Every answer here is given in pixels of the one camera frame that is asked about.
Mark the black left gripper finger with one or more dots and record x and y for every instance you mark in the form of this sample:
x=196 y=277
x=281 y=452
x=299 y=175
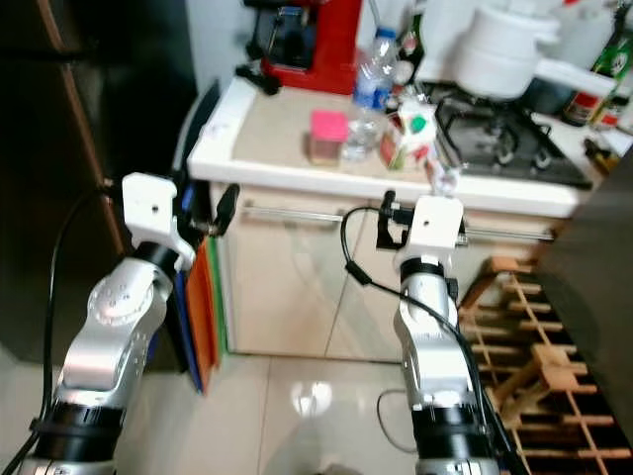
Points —
x=226 y=208

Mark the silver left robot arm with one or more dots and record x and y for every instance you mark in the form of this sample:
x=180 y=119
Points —
x=119 y=317

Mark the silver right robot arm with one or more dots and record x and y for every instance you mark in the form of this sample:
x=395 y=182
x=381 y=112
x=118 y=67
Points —
x=435 y=346

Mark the green flat board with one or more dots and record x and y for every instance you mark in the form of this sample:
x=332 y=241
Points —
x=223 y=297

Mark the small clear glass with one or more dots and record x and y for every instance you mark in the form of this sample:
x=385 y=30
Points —
x=443 y=176

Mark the white kitchen countertop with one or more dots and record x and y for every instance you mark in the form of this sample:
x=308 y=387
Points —
x=277 y=134

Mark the white green milk carton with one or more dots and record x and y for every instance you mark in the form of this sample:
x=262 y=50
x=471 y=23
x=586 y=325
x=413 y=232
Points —
x=413 y=134

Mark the orange flat board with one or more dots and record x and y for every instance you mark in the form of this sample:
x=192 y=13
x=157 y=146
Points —
x=208 y=327

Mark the blue flat board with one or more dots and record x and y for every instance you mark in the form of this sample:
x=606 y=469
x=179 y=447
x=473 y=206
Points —
x=186 y=327

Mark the beige kitchen cabinet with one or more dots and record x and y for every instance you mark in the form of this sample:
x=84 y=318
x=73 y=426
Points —
x=287 y=287

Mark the pink lid jar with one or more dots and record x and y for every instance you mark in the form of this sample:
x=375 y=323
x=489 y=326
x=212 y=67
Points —
x=326 y=127

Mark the black gas stove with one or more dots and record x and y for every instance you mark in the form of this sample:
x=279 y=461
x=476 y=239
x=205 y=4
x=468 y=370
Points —
x=504 y=148

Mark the clear plastic water bottle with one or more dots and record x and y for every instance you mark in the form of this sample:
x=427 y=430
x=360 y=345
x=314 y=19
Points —
x=374 y=84

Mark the dark glass bottle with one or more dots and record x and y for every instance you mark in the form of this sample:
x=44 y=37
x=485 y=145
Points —
x=408 y=45

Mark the red coffee machine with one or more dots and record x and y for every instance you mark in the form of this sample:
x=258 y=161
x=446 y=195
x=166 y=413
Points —
x=331 y=49

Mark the dark cooking pot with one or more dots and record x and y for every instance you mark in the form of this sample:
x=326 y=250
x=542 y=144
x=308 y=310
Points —
x=546 y=96

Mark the wooden wine rack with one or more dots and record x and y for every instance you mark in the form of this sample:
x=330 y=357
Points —
x=544 y=376

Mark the white cooking pot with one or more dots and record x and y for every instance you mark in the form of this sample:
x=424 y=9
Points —
x=504 y=54

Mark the red label bottle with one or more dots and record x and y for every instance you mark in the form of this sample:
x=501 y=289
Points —
x=579 y=109

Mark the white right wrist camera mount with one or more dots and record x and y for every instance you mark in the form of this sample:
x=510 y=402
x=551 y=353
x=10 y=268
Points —
x=433 y=228

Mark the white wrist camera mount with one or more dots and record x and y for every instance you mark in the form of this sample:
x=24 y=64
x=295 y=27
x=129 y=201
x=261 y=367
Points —
x=148 y=210
x=433 y=228

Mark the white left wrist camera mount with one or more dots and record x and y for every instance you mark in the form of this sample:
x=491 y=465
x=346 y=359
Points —
x=148 y=210

